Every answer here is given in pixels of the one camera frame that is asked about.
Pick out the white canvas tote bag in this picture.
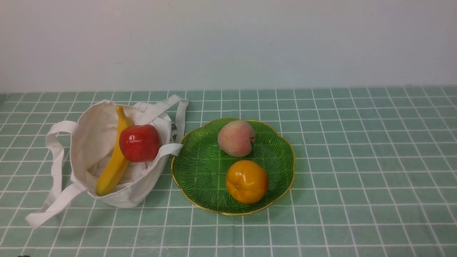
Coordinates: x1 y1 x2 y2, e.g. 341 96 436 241
25 95 189 229

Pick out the pink peach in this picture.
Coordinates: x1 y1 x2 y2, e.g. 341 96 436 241
218 120 256 158

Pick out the orange tangerine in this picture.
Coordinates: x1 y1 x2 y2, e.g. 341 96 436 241
226 160 269 205

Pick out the green glass plate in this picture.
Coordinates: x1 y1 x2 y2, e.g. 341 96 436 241
171 117 296 215

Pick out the yellow banana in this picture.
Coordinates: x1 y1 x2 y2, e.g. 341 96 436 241
96 105 134 197

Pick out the red apple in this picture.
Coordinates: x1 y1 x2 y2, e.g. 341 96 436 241
119 124 162 163

